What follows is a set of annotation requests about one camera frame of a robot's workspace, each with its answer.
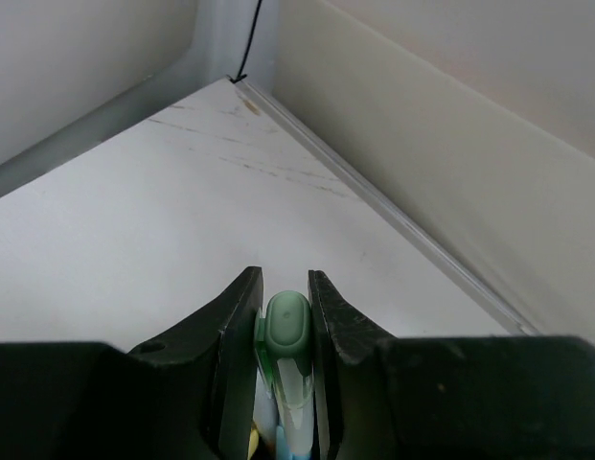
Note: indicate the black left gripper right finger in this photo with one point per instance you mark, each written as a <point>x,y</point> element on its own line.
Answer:
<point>485,397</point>

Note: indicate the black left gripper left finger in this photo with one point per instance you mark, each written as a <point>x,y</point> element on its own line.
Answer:
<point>187,393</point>

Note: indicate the yellow highlighter marker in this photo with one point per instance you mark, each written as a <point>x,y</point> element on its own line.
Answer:
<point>254,440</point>

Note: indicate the aluminium rail back edge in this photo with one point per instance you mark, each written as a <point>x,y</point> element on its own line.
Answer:
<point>477,290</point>

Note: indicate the green highlighter marker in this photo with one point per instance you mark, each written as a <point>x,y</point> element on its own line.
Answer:
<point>283,347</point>

